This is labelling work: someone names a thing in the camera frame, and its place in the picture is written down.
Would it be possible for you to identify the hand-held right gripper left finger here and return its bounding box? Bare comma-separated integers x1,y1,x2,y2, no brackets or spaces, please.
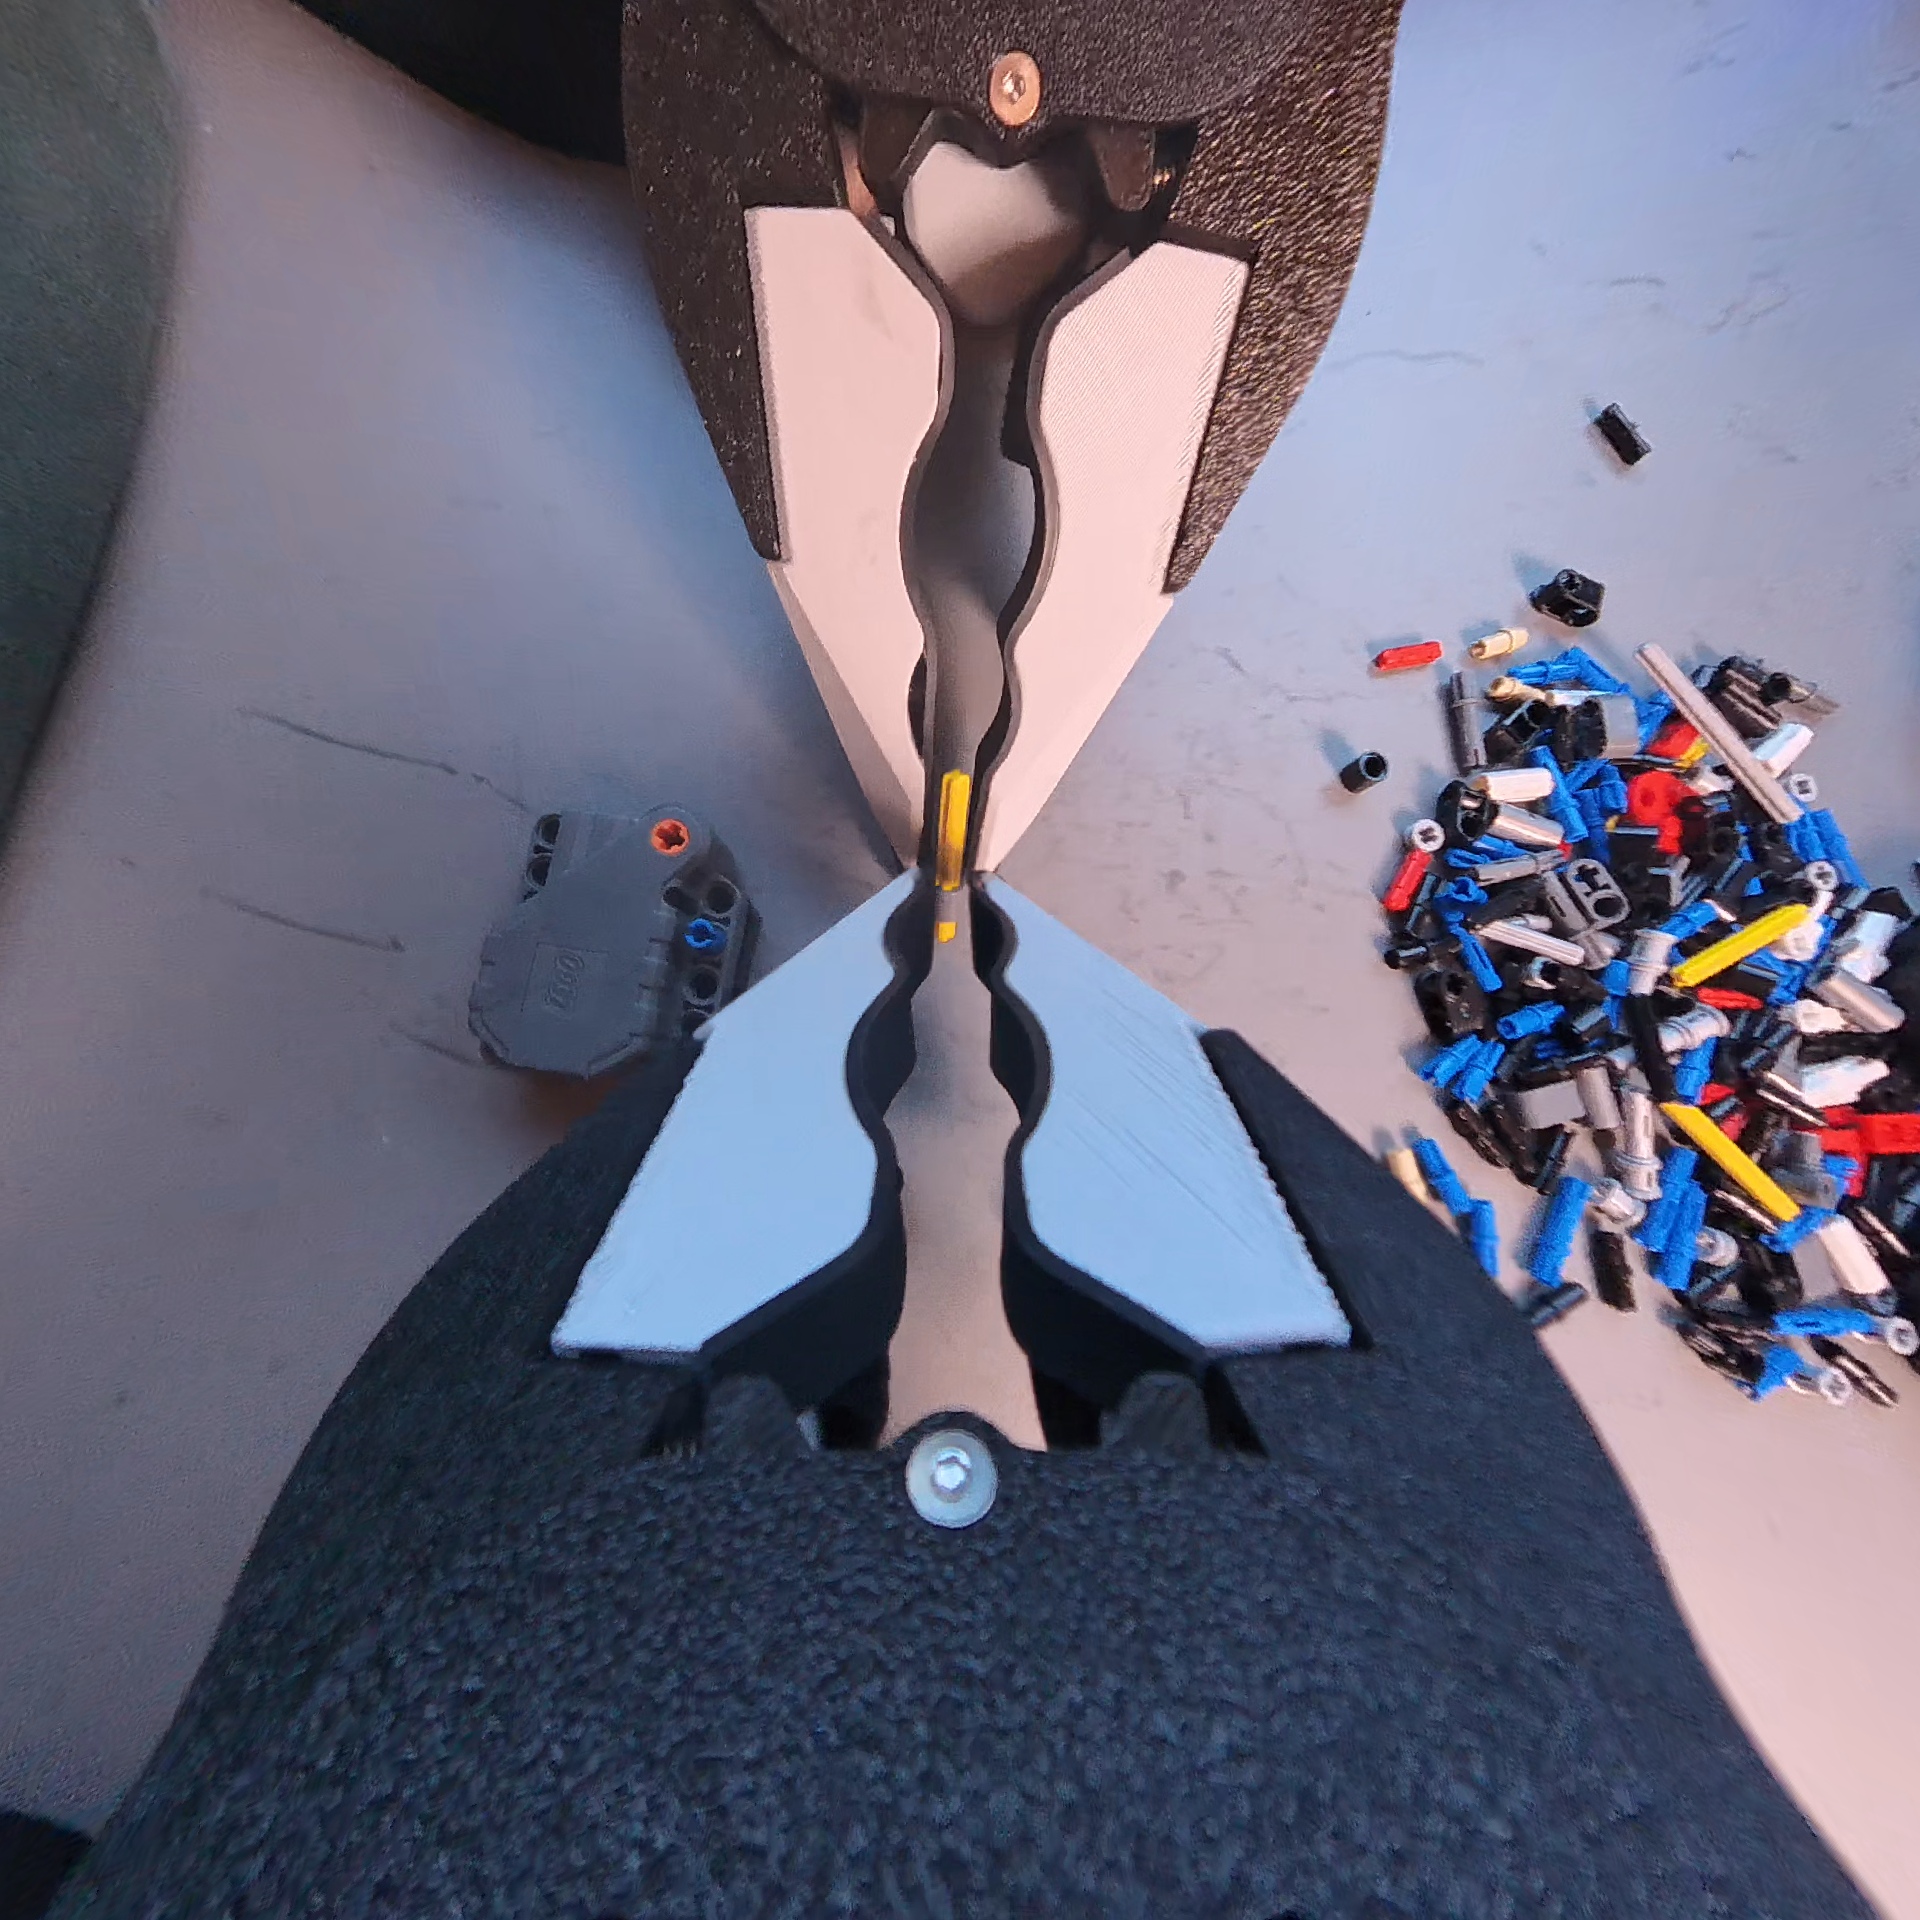
554,875,932,1437

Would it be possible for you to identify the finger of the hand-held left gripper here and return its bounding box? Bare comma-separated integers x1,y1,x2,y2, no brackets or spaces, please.
744,208,961,875
974,240,1250,863

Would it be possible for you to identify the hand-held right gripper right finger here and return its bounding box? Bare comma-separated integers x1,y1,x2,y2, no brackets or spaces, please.
980,875,1357,1429

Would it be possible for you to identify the grey motor block assembly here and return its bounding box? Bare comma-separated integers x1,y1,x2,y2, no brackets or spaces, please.
468,810,748,1080

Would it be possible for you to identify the person's torso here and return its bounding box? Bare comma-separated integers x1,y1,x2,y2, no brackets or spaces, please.
0,0,187,826

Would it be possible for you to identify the pile of small building bricks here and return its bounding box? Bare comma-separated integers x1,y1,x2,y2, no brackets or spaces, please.
1331,398,1920,1411

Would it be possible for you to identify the grey desk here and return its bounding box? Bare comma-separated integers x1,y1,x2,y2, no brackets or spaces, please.
0,0,1920,1920

